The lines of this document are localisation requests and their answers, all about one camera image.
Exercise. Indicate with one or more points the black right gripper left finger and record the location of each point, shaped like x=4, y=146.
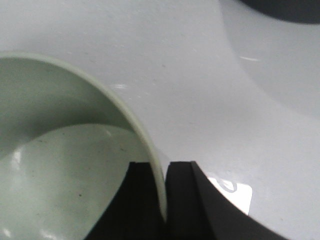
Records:
x=134, y=212

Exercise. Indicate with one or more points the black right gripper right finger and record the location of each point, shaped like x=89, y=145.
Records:
x=196, y=210

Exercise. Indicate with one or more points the green bowl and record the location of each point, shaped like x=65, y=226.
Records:
x=66, y=142

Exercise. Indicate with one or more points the dark blue pot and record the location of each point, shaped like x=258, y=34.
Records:
x=295, y=11

